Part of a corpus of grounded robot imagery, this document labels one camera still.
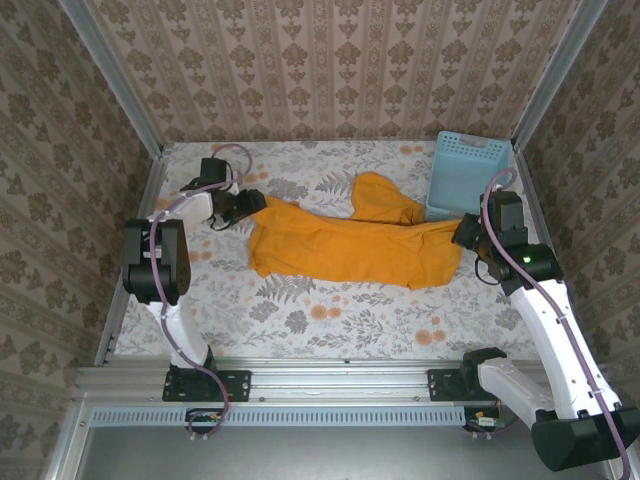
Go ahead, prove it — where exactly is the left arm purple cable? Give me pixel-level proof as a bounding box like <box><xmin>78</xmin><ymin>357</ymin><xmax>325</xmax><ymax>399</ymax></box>
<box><xmin>147</xmin><ymin>143</ymin><xmax>254</xmax><ymax>442</ymax></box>

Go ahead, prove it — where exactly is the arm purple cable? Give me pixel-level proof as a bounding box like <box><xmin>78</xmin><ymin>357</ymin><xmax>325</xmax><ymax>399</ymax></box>
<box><xmin>147</xmin><ymin>143</ymin><xmax>254</xmax><ymax>442</ymax></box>
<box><xmin>472</xmin><ymin>167</ymin><xmax>632</xmax><ymax>480</ymax></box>

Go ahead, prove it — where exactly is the grey metal sheet panel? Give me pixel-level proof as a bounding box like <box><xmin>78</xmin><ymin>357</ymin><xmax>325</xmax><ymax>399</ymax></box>
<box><xmin>74</xmin><ymin>424</ymin><xmax>619</xmax><ymax>480</ymax></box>

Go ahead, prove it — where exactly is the small circuit board with wires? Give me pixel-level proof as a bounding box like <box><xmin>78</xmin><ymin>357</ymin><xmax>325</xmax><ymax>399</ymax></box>
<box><xmin>185</xmin><ymin>407</ymin><xmax>225</xmax><ymax>435</ymax></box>
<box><xmin>463</xmin><ymin>405</ymin><xmax>504</xmax><ymax>434</ymax></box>

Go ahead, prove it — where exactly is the floral tablecloth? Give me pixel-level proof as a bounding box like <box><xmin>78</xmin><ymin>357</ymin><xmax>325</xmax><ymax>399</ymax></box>
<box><xmin>114</xmin><ymin>140</ymin><xmax>574</xmax><ymax>360</ymax></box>

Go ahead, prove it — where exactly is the aluminium frame post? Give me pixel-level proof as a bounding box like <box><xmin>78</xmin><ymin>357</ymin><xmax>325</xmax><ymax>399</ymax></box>
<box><xmin>57</xmin><ymin>0</ymin><xmax>167</xmax><ymax>157</ymax></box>
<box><xmin>510</xmin><ymin>0</ymin><xmax>610</xmax><ymax>151</ymax></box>

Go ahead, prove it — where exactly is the aluminium table side rail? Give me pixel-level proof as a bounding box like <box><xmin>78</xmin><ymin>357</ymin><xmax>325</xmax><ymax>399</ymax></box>
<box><xmin>513</xmin><ymin>148</ymin><xmax>592</xmax><ymax>364</ymax></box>
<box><xmin>94</xmin><ymin>148</ymin><xmax>170</xmax><ymax>366</ymax></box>

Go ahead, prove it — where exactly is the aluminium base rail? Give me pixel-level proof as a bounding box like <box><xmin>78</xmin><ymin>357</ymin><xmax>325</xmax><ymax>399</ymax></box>
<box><xmin>74</xmin><ymin>355</ymin><xmax>614</xmax><ymax>405</ymax></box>

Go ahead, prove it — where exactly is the orange t-shirt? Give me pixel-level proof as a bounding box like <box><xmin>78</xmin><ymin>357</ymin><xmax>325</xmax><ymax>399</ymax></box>
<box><xmin>248</xmin><ymin>171</ymin><xmax>464</xmax><ymax>291</ymax></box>

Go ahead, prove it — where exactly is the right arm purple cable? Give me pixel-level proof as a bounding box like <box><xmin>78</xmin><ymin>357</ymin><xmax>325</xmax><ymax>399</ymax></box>
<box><xmin>472</xmin><ymin>167</ymin><xmax>632</xmax><ymax>480</ymax></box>

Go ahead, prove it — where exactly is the grey slotted cable duct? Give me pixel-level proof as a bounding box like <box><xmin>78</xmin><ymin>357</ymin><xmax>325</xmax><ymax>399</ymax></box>
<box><xmin>89</xmin><ymin>405</ymin><xmax>466</xmax><ymax>427</ymax></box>

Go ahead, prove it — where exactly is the light blue plastic basket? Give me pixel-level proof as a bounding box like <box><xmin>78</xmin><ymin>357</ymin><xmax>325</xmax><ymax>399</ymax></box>
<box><xmin>424</xmin><ymin>130</ymin><xmax>514</xmax><ymax>224</ymax></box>

